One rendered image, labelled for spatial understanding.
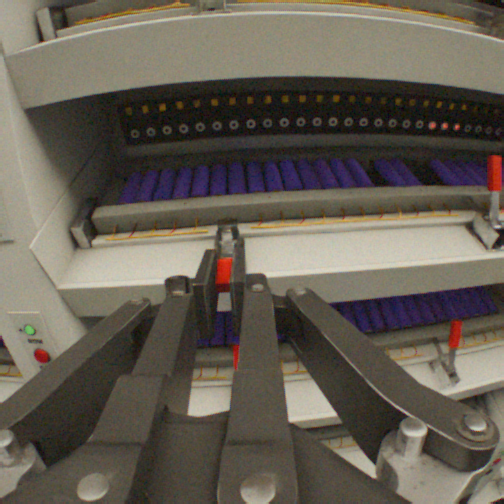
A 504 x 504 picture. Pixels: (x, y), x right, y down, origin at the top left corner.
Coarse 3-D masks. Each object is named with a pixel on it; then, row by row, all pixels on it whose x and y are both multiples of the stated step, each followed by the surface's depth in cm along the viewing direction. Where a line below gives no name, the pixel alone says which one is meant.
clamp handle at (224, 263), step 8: (224, 240) 25; (232, 240) 25; (224, 248) 24; (232, 248) 24; (224, 256) 22; (232, 256) 22; (224, 264) 21; (224, 272) 20; (216, 280) 19; (224, 280) 19; (216, 288) 19; (224, 288) 19
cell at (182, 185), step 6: (180, 168) 35; (186, 168) 35; (180, 174) 34; (186, 174) 34; (192, 174) 35; (180, 180) 33; (186, 180) 33; (174, 186) 33; (180, 186) 32; (186, 186) 32; (174, 192) 31; (180, 192) 31; (186, 192) 31; (174, 198) 31
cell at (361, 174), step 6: (348, 162) 35; (354, 162) 35; (348, 168) 35; (354, 168) 34; (360, 168) 34; (354, 174) 33; (360, 174) 33; (366, 174) 33; (354, 180) 33; (360, 180) 32; (366, 180) 32; (360, 186) 32; (366, 186) 31; (372, 186) 31
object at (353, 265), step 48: (144, 144) 36; (192, 144) 36; (240, 144) 36; (288, 144) 37; (336, 144) 37; (384, 144) 37; (432, 144) 37; (480, 144) 37; (96, 192) 33; (48, 240) 23; (288, 240) 28; (336, 240) 28; (384, 240) 28; (432, 240) 28; (96, 288) 25; (144, 288) 25; (288, 288) 26; (336, 288) 27; (384, 288) 27; (432, 288) 28
